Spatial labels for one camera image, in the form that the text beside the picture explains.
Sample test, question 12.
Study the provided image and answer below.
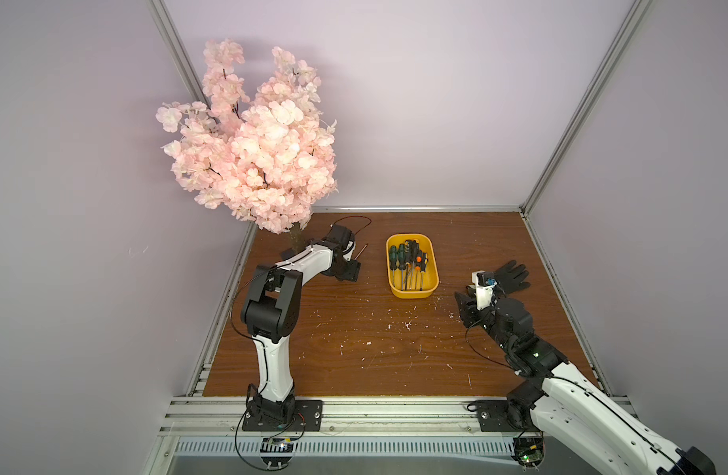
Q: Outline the green black screwdriver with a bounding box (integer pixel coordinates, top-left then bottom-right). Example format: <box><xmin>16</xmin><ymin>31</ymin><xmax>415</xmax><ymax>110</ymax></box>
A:
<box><xmin>389</xmin><ymin>245</ymin><xmax>399</xmax><ymax>288</ymax></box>
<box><xmin>397</xmin><ymin>243</ymin><xmax>408</xmax><ymax>290</ymax></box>

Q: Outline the black yellow thin screwdriver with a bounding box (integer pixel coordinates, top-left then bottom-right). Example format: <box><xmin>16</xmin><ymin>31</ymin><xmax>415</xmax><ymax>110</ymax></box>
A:
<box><xmin>405</xmin><ymin>239</ymin><xmax>419</xmax><ymax>265</ymax></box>

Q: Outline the black handled long screwdriver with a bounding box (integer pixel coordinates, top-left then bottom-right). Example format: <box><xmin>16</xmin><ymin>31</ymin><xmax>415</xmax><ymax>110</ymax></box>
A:
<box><xmin>409</xmin><ymin>241</ymin><xmax>421</xmax><ymax>291</ymax></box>

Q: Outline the small orange black screwdriver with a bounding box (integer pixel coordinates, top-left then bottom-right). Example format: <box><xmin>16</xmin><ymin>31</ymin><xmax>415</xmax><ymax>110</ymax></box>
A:
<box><xmin>415</xmin><ymin>249</ymin><xmax>422</xmax><ymax>291</ymax></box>

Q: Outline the yellow plastic storage box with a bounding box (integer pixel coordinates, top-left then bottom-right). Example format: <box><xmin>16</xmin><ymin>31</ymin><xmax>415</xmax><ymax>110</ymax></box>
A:
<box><xmin>386</xmin><ymin>234</ymin><xmax>440</xmax><ymax>300</ymax></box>

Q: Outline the large orange black screwdriver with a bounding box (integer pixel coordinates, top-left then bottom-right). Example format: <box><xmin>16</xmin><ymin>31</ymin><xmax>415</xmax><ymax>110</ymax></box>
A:
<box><xmin>355</xmin><ymin>243</ymin><xmax>368</xmax><ymax>260</ymax></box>

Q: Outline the black yellow grip screwdriver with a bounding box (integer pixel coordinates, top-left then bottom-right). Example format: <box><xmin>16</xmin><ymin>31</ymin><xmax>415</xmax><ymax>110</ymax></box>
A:
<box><xmin>419</xmin><ymin>251</ymin><xmax>428</xmax><ymax>291</ymax></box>

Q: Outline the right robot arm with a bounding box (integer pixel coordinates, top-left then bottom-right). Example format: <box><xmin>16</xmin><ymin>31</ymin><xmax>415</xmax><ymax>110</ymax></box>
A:
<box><xmin>454</xmin><ymin>290</ymin><xmax>716</xmax><ymax>474</ymax></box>

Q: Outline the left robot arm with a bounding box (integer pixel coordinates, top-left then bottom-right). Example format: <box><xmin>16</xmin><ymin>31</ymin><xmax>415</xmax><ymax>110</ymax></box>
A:
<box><xmin>241</xmin><ymin>225</ymin><xmax>361</xmax><ymax>426</ymax></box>

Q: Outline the black work glove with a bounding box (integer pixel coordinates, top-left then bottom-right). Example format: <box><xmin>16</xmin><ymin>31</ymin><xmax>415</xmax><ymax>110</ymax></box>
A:
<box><xmin>494</xmin><ymin>260</ymin><xmax>531</xmax><ymax>296</ymax></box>

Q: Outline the pink artificial blossom tree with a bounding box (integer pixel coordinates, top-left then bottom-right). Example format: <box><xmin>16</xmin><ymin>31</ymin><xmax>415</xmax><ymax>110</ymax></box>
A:
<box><xmin>155</xmin><ymin>40</ymin><xmax>336</xmax><ymax>251</ymax></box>

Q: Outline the right controller board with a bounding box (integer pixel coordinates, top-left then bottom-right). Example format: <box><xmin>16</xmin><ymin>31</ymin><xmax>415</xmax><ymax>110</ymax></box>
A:
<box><xmin>512</xmin><ymin>437</ymin><xmax>545</xmax><ymax>469</ymax></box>

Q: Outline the controller board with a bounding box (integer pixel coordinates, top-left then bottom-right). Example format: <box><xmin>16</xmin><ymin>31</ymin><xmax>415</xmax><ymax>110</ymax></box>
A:
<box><xmin>259</xmin><ymin>437</ymin><xmax>296</xmax><ymax>471</ymax></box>
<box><xmin>512</xmin><ymin>437</ymin><xmax>545</xmax><ymax>469</ymax></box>

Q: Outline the left controller board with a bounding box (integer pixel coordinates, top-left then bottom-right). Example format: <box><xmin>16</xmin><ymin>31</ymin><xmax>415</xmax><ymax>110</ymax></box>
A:
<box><xmin>259</xmin><ymin>437</ymin><xmax>296</xmax><ymax>471</ymax></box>

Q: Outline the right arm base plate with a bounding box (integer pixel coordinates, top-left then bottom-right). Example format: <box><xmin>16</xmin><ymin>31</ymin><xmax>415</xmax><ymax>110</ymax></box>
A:
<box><xmin>467</xmin><ymin>399</ymin><xmax>534</xmax><ymax>433</ymax></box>

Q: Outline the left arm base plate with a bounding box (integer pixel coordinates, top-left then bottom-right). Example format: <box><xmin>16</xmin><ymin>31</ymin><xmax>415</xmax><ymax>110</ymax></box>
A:
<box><xmin>241</xmin><ymin>398</ymin><xmax>324</xmax><ymax>433</ymax></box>

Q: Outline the aluminium front rail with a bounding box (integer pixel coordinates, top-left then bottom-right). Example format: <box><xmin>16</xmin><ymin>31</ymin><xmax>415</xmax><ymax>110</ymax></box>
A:
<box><xmin>158</xmin><ymin>397</ymin><xmax>506</xmax><ymax>437</ymax></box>

